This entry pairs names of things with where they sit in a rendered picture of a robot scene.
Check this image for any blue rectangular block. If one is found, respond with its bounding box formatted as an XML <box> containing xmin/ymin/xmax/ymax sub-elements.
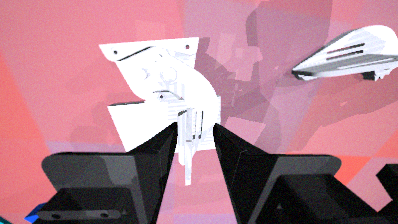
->
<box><xmin>24</xmin><ymin>202</ymin><xmax>47</xmax><ymax>223</ymax></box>

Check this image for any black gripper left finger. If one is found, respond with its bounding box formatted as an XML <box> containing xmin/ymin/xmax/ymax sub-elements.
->
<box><xmin>41</xmin><ymin>122</ymin><xmax>178</xmax><ymax>224</ymax></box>

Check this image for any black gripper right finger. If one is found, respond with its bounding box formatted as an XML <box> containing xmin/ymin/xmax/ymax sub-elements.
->
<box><xmin>213</xmin><ymin>123</ymin><xmax>342</xmax><ymax>224</ymax></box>

